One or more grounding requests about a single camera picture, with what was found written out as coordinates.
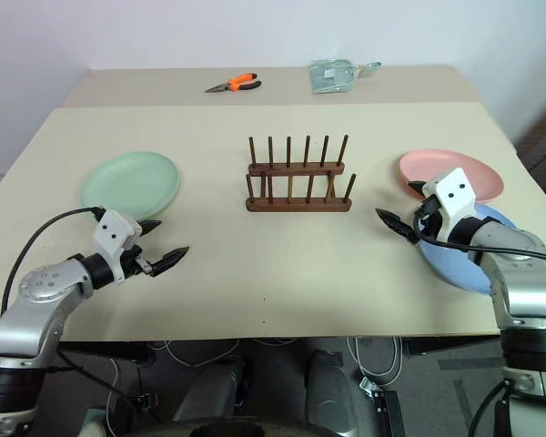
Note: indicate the dark rounded grey shape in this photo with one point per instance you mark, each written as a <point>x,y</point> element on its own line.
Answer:
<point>332,391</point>
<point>209,391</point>

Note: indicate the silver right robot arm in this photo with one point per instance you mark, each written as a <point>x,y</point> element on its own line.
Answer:
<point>525,291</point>

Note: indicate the clear teal dustpan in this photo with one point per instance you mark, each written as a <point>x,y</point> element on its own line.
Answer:
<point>330,77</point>

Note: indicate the pink red plate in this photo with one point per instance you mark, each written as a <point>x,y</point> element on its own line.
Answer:
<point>437,166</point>

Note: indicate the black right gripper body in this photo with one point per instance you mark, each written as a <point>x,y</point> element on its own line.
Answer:
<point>432,218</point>

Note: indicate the black table frame beam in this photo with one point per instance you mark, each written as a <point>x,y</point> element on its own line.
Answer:
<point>455,348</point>

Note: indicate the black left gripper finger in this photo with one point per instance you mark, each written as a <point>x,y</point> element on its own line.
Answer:
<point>170,259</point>
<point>150,225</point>

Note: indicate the green plate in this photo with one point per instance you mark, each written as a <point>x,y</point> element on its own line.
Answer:
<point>127,182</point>

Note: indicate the blue plate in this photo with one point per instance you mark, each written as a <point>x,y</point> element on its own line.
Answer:
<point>455,268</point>

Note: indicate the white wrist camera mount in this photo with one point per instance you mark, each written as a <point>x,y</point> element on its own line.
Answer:
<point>113,228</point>
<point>455,196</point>

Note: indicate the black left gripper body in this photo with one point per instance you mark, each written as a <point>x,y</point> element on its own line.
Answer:
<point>134,261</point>

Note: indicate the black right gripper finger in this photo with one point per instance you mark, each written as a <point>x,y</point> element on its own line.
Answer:
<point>396,222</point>
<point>417,186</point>

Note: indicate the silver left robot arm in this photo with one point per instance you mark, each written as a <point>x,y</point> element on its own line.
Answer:
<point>36,314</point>

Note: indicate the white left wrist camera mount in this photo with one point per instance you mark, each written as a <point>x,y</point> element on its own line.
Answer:
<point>113,228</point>

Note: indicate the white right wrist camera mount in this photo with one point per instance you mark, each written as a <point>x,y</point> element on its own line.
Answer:
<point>455,196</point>

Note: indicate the wooden dish rack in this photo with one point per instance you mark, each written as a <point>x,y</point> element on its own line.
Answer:
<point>296,206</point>

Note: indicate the black metal bracket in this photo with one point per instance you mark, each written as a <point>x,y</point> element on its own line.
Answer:
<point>384,409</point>

